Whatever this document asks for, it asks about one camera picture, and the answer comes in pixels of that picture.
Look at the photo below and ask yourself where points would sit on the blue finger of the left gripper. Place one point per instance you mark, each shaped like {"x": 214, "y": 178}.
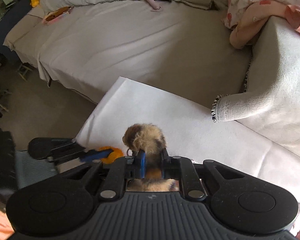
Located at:
{"x": 88, "y": 156}

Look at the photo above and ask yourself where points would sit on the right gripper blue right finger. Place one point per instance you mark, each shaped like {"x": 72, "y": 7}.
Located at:
{"x": 187, "y": 173}

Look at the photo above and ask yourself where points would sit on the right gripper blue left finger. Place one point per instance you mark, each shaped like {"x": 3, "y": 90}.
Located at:
{"x": 119, "y": 173}

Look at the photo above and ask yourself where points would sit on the orange soft object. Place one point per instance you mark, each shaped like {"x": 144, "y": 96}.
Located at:
{"x": 111, "y": 157}

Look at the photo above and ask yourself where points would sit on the brown furry plush toy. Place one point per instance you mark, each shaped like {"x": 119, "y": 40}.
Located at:
{"x": 150, "y": 139}

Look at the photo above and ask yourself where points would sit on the white table cloth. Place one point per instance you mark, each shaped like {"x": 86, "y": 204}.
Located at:
{"x": 189, "y": 132}

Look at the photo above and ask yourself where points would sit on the beige sofa cover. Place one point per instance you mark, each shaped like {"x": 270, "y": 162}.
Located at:
{"x": 181, "y": 46}

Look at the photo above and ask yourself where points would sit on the pink floral blanket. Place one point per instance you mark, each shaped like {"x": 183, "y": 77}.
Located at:
{"x": 247, "y": 17}

